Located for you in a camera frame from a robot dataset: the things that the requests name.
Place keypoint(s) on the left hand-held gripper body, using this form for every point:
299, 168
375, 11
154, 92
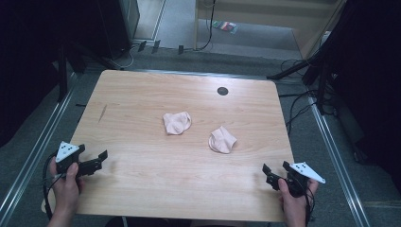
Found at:
66, 154

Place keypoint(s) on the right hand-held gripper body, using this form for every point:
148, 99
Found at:
299, 179

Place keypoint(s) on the pink sock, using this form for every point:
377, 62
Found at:
222, 140
177, 123

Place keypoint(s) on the person's right hand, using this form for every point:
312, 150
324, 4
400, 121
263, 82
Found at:
294, 205

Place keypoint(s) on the person's left hand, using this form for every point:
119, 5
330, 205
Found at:
64, 192

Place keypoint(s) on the black metal stand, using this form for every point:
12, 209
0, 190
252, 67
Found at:
318, 78
63, 72

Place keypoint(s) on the black round table grommet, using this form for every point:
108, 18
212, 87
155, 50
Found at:
222, 91

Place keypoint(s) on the dark curtain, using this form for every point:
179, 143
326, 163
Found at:
372, 88
28, 63

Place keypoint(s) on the small black plug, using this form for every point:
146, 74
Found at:
156, 46
180, 49

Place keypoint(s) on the dark cabinet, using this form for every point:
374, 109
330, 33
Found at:
118, 28

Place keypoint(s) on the beige wooden furniture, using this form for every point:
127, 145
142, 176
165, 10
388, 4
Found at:
268, 19

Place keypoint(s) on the colourful packet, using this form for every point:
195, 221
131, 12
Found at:
225, 26

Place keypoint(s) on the metal floor rail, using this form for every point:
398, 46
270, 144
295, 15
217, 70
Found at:
337, 157
31, 151

